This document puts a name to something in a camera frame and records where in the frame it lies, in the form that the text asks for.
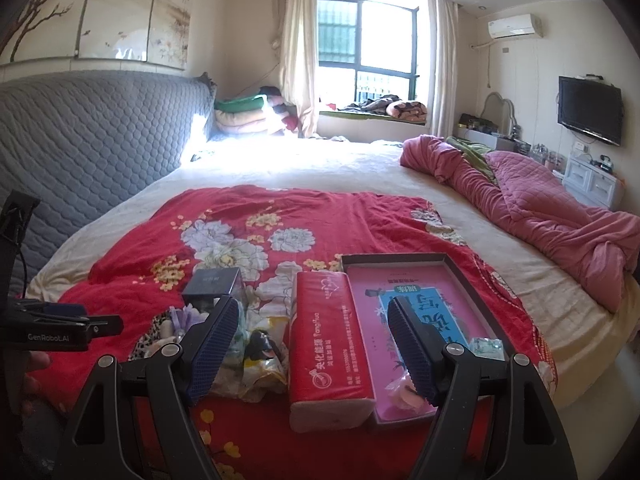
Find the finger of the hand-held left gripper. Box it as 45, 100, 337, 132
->
56, 303, 125, 338

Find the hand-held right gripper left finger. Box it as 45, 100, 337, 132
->
60, 295, 242, 480

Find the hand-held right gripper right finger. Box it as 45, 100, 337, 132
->
386, 295, 577, 480

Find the green sponge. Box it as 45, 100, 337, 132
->
220, 304, 262, 363

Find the yellow white snack packet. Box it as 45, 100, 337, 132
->
242, 317, 292, 402

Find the dark glossy box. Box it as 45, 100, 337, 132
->
182, 268, 245, 312

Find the cardboard box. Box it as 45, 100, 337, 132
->
339, 253, 512, 429

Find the red tissue pack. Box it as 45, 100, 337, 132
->
287, 270, 377, 435

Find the person's left hand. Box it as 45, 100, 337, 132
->
0, 351, 52, 413

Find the purple hair accessory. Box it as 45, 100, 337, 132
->
167, 305, 213, 333

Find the pink puff in clear bag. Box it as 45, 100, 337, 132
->
386, 377, 437, 405

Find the leopard print cloth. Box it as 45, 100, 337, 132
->
128, 308, 183, 362

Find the pink book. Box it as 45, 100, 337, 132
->
347, 261, 497, 419

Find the small green white packet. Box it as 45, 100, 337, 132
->
467, 337, 504, 362

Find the red floral blanket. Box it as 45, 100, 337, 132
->
56, 186, 560, 480

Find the grey quilted headboard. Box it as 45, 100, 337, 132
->
0, 70, 219, 288

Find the pink quilt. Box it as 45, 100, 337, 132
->
398, 134, 640, 314

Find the green cloth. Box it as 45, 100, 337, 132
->
452, 138, 497, 182

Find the bed with cream sheet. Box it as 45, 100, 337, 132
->
25, 136, 640, 411

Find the dressing table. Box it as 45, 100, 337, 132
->
451, 126, 532, 154

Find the cream folded blanket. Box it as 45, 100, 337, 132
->
215, 117, 288, 137

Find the window seat mat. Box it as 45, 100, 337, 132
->
319, 109, 427, 125

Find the floral cushion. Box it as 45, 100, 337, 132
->
387, 100, 429, 122

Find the green folded blanket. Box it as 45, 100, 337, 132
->
214, 94, 270, 114

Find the white drawer cabinet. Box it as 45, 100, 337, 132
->
562, 152, 626, 209

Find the vanity mirror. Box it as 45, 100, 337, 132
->
482, 91, 519, 137

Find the cream curtain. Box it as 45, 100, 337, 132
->
279, 0, 322, 139
424, 0, 459, 139

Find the black television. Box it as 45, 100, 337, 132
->
558, 76, 624, 147

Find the window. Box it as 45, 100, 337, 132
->
317, 0, 421, 109

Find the white air conditioner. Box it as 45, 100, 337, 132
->
487, 14, 545, 40

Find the black cable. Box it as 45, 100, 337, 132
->
15, 237, 28, 303

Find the floral wall painting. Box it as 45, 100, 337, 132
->
0, 0, 194, 69

